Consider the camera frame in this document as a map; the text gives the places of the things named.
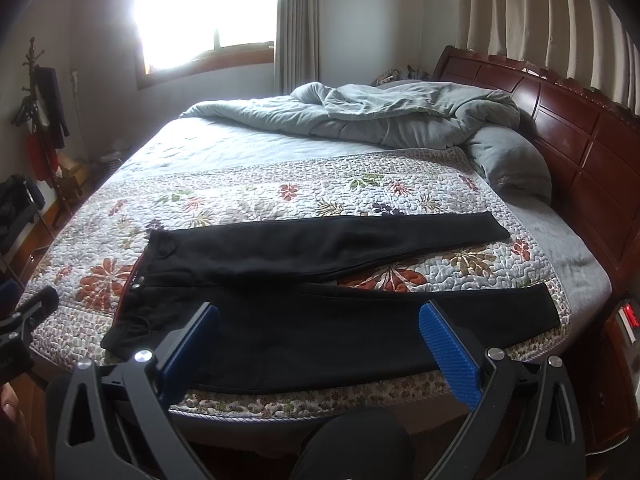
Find red wooden headboard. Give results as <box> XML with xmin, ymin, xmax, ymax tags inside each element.
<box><xmin>434</xmin><ymin>46</ymin><xmax>639</xmax><ymax>296</ymax></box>

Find black chair with clothes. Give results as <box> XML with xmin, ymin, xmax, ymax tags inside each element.
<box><xmin>0</xmin><ymin>174</ymin><xmax>46</xmax><ymax>283</ymax></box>

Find wooden coat rack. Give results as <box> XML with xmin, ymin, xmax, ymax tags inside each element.
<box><xmin>11</xmin><ymin>37</ymin><xmax>72</xmax><ymax>226</ymax></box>

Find floral quilted bedspread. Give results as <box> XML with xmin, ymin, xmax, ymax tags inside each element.
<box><xmin>19</xmin><ymin>146</ymin><xmax>572</xmax><ymax>421</ymax></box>

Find window with wooden frame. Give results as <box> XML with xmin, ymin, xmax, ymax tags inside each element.
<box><xmin>131</xmin><ymin>0</ymin><xmax>278</xmax><ymax>89</ymax></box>

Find grey pillow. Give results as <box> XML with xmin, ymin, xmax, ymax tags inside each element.
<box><xmin>462</xmin><ymin>126</ymin><xmax>552</xmax><ymax>204</ymax></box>

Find person's knee in black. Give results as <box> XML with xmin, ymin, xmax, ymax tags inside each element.
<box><xmin>291</xmin><ymin>410</ymin><xmax>416</xmax><ymax>479</ymax></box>

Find grey curtain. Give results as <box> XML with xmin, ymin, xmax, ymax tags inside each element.
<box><xmin>274</xmin><ymin>0</ymin><xmax>320</xmax><ymax>94</ymax></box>

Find red power strip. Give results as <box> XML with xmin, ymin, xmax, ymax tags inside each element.
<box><xmin>617</xmin><ymin>300</ymin><xmax>640</xmax><ymax>346</ymax></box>

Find grey duvet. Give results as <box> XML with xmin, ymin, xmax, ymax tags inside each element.
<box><xmin>181</xmin><ymin>80</ymin><xmax>520</xmax><ymax>150</ymax></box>

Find person's left hand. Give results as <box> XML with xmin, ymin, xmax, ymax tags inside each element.
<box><xmin>1</xmin><ymin>382</ymin><xmax>30</xmax><ymax>479</ymax></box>

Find black pants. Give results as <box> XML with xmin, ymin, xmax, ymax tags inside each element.
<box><xmin>102</xmin><ymin>212</ymin><xmax>560</xmax><ymax>394</ymax></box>

